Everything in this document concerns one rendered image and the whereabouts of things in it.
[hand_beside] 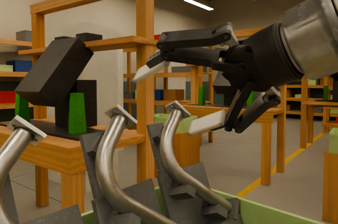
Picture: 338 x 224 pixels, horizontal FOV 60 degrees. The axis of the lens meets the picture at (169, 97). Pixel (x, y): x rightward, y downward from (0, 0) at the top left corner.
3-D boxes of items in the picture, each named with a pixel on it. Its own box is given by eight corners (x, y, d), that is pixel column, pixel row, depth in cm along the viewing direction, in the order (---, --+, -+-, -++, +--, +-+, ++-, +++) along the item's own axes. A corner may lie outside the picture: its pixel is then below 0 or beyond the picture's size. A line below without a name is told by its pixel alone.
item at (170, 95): (199, 146, 557) (200, 26, 545) (111, 133, 707) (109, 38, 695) (213, 142, 600) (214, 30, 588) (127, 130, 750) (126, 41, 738)
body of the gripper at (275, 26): (307, 54, 40) (246, 79, 45) (276, 5, 36) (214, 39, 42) (312, 92, 35) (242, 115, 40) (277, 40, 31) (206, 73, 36)
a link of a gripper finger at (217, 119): (224, 108, 48) (226, 111, 48) (190, 120, 52) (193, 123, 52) (221, 122, 46) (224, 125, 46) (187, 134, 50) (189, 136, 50)
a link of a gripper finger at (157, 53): (176, 54, 39) (161, 38, 38) (150, 69, 42) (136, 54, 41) (178, 48, 40) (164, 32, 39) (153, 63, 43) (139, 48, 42)
